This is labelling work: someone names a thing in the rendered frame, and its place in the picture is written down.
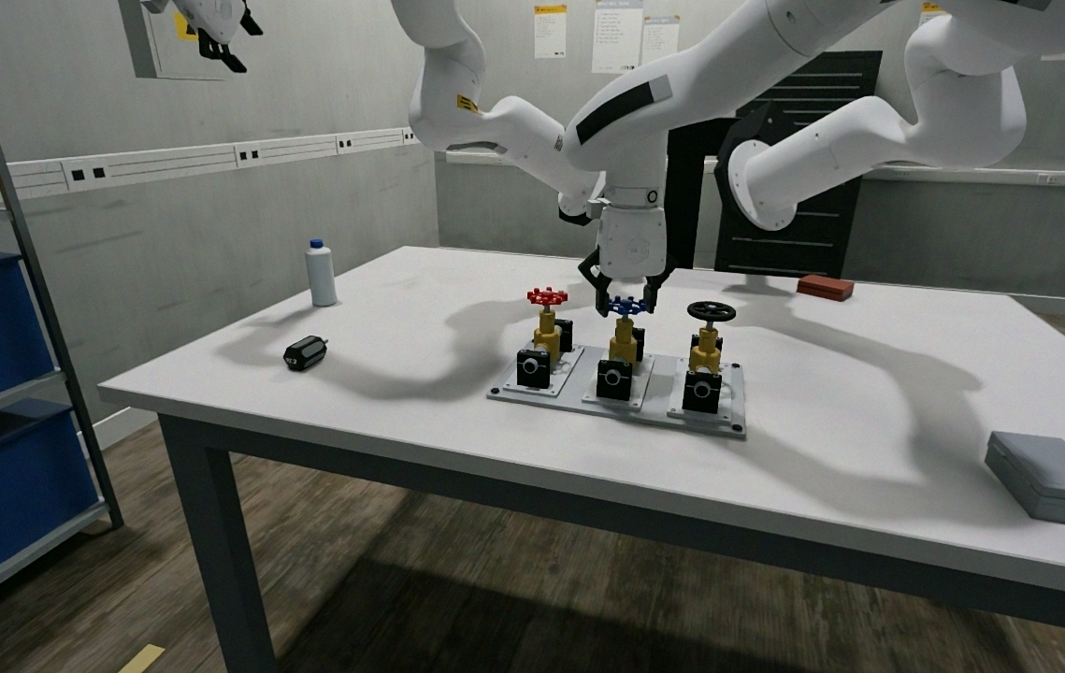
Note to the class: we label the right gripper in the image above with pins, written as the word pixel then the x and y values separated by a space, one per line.
pixel 215 22

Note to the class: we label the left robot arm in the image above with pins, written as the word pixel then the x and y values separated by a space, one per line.
pixel 965 120

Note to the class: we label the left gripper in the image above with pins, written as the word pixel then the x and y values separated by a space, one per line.
pixel 631 242

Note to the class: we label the white bottle with blue cap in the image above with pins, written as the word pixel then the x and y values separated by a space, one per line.
pixel 321 274

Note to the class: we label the reddish-brown rectangular block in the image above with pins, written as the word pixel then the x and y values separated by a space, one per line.
pixel 832 289

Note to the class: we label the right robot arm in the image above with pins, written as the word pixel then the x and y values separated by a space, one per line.
pixel 443 112

